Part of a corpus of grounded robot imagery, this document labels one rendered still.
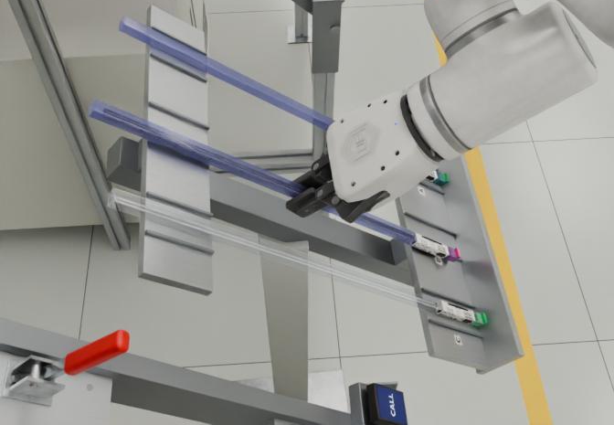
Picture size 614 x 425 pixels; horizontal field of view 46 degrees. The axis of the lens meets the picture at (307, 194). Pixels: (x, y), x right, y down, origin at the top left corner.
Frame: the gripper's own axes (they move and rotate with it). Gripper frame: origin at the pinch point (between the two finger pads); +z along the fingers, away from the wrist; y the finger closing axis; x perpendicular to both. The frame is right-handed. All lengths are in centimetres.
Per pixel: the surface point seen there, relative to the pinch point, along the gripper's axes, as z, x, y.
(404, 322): 38, 86, -26
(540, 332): 14, 106, -20
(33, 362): 8.1, -25.3, 23.0
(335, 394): 52, 74, -10
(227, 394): 7.4, -6.2, 21.5
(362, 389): 3.9, 10.9, 18.5
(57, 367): 6.4, -24.5, 23.8
